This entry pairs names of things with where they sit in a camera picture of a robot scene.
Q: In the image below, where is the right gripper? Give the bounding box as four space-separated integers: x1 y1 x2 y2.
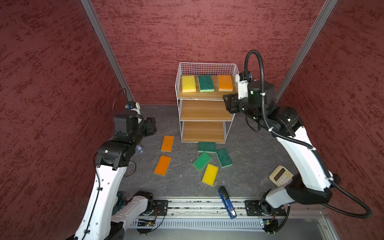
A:
223 92 264 123

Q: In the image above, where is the orange sponge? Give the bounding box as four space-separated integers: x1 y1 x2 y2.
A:
154 155 172 176
161 136 175 152
218 75 234 92

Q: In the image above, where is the dark green sponge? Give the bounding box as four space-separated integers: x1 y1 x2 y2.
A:
198 75 215 93
216 148 233 168
198 142 216 154

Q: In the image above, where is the white wire shelf rack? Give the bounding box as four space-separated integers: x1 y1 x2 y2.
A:
175 62 239 144

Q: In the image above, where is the yellow sponge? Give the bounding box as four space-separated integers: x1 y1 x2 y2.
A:
182 75 197 93
202 164 219 187

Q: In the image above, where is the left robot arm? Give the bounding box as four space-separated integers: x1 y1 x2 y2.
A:
70 108 157 240

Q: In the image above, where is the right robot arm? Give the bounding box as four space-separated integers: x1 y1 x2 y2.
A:
223 80 372 219

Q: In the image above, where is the top wooden shelf board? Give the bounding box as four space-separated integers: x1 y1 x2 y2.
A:
175 75 238 101

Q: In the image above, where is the wooden shelf board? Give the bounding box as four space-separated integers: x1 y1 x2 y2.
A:
175 75 238 101
180 100 232 122
182 122 225 144

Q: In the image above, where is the bottom wooden shelf board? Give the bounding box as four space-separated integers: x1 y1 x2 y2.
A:
182 122 225 144

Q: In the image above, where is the middle wooden shelf board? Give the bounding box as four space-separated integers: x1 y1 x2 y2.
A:
180 100 232 122

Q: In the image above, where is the small white stapler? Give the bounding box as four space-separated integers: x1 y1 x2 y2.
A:
136 145 144 154

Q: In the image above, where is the black tape roll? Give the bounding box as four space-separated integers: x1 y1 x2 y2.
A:
124 161 137 177

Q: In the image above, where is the teal alarm clock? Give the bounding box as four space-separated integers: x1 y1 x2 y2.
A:
112 191 125 215

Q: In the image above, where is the dark green sponge top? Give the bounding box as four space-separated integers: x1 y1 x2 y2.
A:
198 142 216 154

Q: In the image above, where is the bright green sponge middle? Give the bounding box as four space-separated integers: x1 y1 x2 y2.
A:
192 152 212 172

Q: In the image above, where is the beige calculator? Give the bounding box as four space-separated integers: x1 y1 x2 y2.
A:
269 165 294 187

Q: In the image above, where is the left circuit board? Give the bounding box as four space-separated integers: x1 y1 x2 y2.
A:
137 219 157 228

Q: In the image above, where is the circuit board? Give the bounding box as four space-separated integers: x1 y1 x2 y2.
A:
263 219 279 232
137 219 157 228

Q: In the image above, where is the blue black stapler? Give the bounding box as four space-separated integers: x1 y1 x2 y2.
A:
218 186 237 219

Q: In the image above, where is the right circuit board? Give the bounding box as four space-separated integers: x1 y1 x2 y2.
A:
263 219 279 232

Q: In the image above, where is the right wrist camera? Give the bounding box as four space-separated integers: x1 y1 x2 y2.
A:
235 71 253 100

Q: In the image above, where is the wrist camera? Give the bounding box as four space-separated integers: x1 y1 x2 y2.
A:
125 101 141 115
235 71 253 100

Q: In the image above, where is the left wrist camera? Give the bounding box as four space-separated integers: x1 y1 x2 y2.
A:
125 101 141 115

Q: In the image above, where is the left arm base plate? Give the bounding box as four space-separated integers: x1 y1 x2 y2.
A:
150 200 169 216

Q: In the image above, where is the aluminium mounting rail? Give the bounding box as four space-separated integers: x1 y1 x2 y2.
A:
156 197 329 219

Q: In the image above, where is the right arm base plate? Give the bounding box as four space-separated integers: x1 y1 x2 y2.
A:
244 200 287 218

